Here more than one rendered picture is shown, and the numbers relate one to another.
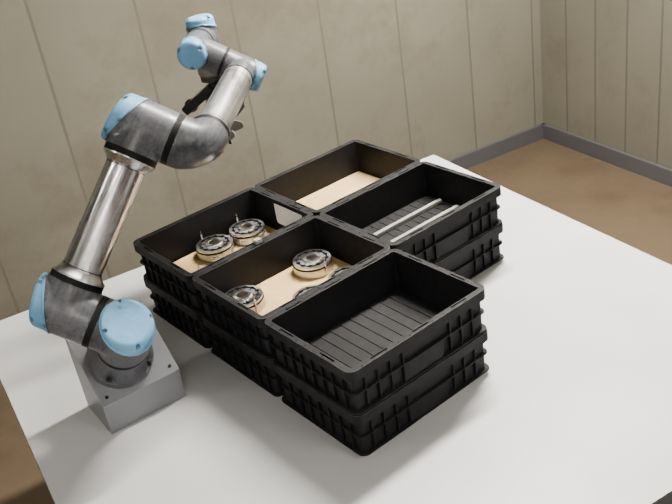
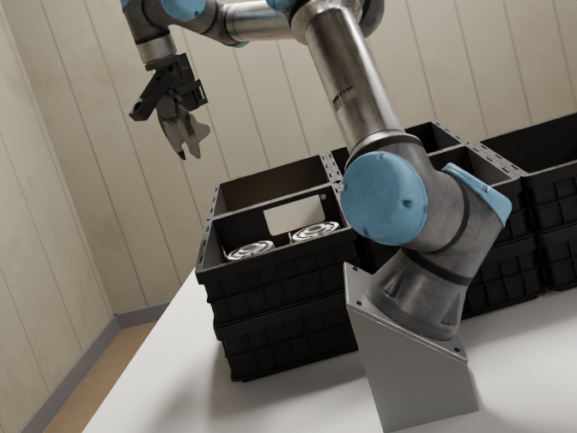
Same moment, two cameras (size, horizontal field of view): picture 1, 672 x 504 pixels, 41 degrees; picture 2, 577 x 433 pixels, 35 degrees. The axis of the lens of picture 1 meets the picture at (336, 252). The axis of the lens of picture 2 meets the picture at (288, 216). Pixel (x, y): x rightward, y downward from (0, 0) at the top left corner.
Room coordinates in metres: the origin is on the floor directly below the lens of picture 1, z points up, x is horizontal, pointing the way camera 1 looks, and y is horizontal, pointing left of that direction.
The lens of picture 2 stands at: (1.05, 1.63, 1.35)
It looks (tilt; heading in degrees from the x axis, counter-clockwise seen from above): 13 degrees down; 308
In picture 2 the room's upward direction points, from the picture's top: 17 degrees counter-clockwise
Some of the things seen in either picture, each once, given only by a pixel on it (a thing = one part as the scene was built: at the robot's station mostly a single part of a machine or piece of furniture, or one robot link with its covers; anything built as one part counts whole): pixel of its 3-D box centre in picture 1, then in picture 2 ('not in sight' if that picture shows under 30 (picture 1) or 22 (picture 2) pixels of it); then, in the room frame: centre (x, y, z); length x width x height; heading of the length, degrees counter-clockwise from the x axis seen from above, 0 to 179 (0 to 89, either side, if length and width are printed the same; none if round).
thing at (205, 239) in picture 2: (223, 231); (274, 228); (2.13, 0.29, 0.92); 0.40 x 0.30 x 0.02; 126
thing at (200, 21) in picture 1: (203, 37); (144, 12); (2.31, 0.25, 1.39); 0.09 x 0.08 x 0.11; 170
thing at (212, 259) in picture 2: (227, 248); (282, 253); (2.13, 0.29, 0.87); 0.40 x 0.30 x 0.11; 126
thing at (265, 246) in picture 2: (246, 227); (250, 251); (2.25, 0.24, 0.86); 0.10 x 0.10 x 0.01
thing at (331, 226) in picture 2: not in sight; (315, 232); (2.13, 0.15, 0.86); 0.10 x 0.10 x 0.01
